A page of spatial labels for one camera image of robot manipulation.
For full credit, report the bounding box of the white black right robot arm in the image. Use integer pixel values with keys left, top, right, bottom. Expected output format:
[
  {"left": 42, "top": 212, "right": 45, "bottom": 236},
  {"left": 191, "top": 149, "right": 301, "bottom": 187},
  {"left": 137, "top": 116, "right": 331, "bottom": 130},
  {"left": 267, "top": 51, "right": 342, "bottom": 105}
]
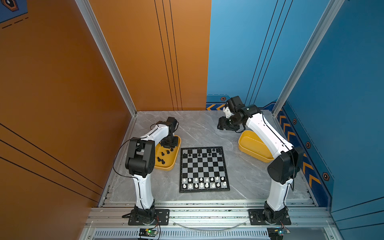
[{"left": 218, "top": 101, "right": 304, "bottom": 225}]

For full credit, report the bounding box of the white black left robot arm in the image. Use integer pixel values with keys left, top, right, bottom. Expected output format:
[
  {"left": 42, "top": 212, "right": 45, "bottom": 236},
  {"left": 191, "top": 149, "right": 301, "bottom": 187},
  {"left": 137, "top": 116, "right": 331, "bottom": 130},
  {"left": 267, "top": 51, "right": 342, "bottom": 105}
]
[{"left": 125, "top": 117, "right": 181, "bottom": 225}]

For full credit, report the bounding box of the black white chess board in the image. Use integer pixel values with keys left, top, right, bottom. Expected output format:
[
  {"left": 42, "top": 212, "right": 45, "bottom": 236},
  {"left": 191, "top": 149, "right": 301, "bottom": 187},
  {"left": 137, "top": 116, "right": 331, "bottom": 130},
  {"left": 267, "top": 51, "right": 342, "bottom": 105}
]
[{"left": 179, "top": 147, "right": 230, "bottom": 193}]

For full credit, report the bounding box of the left green circuit board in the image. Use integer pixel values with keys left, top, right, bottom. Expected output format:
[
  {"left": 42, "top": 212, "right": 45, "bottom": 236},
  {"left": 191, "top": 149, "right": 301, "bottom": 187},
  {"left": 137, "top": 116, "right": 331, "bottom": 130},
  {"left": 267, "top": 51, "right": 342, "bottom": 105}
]
[{"left": 138, "top": 229, "right": 160, "bottom": 240}]

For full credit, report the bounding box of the green circuit board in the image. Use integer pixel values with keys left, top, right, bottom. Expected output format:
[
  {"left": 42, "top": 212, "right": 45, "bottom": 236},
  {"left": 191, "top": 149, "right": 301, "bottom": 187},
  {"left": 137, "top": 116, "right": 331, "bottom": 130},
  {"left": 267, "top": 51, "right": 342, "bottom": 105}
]
[
  {"left": 138, "top": 229, "right": 160, "bottom": 240},
  {"left": 267, "top": 228, "right": 291, "bottom": 240}
]

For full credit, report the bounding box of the right green circuit board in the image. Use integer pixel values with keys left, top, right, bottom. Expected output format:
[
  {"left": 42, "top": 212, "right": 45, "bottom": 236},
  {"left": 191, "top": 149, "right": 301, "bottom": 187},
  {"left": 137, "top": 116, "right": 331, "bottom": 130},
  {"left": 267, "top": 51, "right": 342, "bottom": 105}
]
[{"left": 267, "top": 228, "right": 291, "bottom": 240}]

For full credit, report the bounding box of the yellow left plastic tray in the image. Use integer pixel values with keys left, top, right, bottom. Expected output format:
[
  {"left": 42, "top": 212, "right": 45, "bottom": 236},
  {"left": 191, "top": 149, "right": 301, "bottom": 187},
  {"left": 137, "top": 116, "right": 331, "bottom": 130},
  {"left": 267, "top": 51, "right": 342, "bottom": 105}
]
[{"left": 155, "top": 135, "right": 182, "bottom": 171}]

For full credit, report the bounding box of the yellow plastic tray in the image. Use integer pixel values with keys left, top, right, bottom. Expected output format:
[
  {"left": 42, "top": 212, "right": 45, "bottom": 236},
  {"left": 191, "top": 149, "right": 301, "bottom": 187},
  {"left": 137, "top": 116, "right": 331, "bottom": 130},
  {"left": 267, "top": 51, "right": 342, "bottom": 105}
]
[
  {"left": 238, "top": 130, "right": 274, "bottom": 163},
  {"left": 155, "top": 135, "right": 182, "bottom": 171}
]

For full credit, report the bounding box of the yellow right plastic tray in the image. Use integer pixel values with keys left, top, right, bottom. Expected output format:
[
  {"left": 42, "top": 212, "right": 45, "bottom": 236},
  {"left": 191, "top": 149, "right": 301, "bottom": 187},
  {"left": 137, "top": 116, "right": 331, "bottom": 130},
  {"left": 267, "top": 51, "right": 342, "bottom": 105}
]
[{"left": 238, "top": 130, "right": 274, "bottom": 163}]

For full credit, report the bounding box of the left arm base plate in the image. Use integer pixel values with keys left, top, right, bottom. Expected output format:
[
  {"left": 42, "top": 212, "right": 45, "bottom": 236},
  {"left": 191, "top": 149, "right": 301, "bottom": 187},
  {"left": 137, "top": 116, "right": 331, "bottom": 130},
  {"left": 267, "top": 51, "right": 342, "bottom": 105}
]
[{"left": 128, "top": 208, "right": 170, "bottom": 226}]

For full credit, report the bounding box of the aluminium front rail frame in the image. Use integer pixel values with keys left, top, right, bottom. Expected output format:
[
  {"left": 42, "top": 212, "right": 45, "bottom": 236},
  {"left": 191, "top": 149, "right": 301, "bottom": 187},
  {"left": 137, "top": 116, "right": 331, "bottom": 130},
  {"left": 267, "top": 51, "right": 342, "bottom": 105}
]
[{"left": 80, "top": 199, "right": 343, "bottom": 240}]

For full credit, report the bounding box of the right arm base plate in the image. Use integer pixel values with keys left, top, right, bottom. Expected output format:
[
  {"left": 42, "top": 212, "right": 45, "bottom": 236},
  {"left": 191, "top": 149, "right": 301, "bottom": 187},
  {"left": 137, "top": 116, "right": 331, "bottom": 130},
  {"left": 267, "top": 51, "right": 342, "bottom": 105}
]
[{"left": 248, "top": 208, "right": 292, "bottom": 226}]

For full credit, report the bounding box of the aluminium corner post left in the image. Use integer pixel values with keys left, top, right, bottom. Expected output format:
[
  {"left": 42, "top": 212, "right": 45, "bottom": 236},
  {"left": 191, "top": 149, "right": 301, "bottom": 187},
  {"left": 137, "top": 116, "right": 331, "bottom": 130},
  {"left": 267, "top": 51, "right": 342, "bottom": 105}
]
[{"left": 75, "top": 0, "right": 137, "bottom": 117}]

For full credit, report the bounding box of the aluminium corner post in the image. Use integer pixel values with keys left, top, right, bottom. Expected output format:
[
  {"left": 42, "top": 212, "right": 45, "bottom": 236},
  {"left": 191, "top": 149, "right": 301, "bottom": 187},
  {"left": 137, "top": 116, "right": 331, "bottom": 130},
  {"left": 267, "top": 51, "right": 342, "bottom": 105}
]
[
  {"left": 272, "top": 0, "right": 345, "bottom": 117},
  {"left": 75, "top": 0, "right": 137, "bottom": 117}
]

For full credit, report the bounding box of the aluminium corner post right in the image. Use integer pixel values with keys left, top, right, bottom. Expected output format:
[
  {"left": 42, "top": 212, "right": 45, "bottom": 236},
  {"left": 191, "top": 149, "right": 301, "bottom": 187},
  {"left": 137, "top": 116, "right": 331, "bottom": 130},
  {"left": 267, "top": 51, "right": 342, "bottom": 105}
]
[{"left": 272, "top": 0, "right": 345, "bottom": 117}]

